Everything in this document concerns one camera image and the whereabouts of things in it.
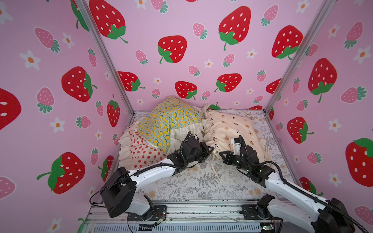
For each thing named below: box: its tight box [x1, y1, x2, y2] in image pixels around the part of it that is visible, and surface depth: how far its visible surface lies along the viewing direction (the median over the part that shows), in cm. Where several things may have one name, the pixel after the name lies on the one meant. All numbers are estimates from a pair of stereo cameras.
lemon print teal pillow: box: [136, 95, 203, 153], surface depth 88 cm
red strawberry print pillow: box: [118, 120, 169, 171], surface depth 93 cm
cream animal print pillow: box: [201, 103, 271, 162], surface depth 95 cm
